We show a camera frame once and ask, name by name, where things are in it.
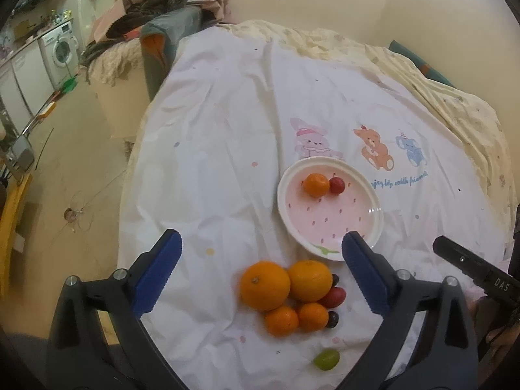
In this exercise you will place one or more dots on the white kitchen cabinets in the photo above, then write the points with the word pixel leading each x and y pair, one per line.
pixel 22 81

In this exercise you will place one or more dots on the beige fringed throw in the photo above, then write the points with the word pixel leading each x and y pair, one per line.
pixel 115 59

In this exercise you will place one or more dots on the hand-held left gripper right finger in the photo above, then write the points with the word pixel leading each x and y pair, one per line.
pixel 365 276

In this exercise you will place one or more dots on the dark purple grape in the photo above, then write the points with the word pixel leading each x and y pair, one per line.
pixel 335 280
pixel 333 319

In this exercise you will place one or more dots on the green dustpan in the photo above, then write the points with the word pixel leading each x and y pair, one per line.
pixel 70 85

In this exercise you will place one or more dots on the large orange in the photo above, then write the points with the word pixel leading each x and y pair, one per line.
pixel 310 280
pixel 265 285

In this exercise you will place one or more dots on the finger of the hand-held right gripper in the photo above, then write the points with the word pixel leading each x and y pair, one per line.
pixel 475 268

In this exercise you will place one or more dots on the green grape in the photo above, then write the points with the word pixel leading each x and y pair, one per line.
pixel 326 359

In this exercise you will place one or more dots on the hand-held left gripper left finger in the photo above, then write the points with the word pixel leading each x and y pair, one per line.
pixel 156 276

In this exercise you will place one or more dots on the white pink strawberry-print plate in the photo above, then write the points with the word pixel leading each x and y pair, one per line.
pixel 337 215

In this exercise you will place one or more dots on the white washing machine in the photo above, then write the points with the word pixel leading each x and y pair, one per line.
pixel 61 46

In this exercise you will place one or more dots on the teal pillow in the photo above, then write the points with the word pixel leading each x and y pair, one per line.
pixel 430 69

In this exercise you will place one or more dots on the small mandarin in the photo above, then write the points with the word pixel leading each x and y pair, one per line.
pixel 281 320
pixel 316 185
pixel 312 316

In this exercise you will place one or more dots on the red cherry tomato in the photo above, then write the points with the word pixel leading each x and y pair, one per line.
pixel 333 296
pixel 336 185

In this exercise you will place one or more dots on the white animal-print blanket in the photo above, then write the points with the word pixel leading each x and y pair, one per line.
pixel 227 150

